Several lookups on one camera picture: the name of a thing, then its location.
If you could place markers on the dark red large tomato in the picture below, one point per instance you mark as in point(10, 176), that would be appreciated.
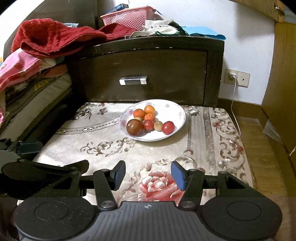
point(134, 127)

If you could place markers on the small orange kumquat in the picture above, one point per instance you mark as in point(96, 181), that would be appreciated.
point(149, 109)

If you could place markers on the floral beige table cloth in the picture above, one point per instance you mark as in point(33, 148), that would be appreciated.
point(208, 141)

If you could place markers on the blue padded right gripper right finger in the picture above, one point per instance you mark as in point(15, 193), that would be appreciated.
point(191, 182)

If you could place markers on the white floral ceramic plate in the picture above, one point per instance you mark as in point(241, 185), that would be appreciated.
point(165, 111)

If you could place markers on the white wall socket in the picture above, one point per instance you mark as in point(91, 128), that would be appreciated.
point(236, 77)

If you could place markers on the blue cloth on nightstand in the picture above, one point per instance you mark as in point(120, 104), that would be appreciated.
point(203, 31)

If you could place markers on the dark wooden nightstand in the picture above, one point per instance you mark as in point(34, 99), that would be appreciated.
point(183, 69)

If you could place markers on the large orange mandarin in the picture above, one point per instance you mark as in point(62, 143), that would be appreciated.
point(139, 113)

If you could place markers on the silver black drawer handle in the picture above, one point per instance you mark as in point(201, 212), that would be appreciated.
point(133, 80)

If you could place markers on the medium orange mandarin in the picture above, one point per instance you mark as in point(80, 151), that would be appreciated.
point(150, 117)

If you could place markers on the white crumpled cloth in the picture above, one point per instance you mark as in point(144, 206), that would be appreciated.
point(158, 28)

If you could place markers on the pink plastic basket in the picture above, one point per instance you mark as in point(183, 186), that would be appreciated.
point(134, 18)

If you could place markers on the bright red cherry tomato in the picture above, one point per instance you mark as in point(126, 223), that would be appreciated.
point(168, 127)

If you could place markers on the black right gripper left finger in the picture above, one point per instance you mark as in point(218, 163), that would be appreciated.
point(105, 181)

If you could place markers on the red fuzzy blanket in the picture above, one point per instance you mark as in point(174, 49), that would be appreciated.
point(46, 38)

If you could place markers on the wooden cabinet door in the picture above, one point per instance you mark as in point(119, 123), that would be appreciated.
point(279, 99)

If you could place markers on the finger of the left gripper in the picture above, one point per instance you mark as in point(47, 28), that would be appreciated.
point(30, 169)
point(19, 147)

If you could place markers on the pink floral blanket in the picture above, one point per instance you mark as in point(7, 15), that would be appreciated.
point(20, 67)

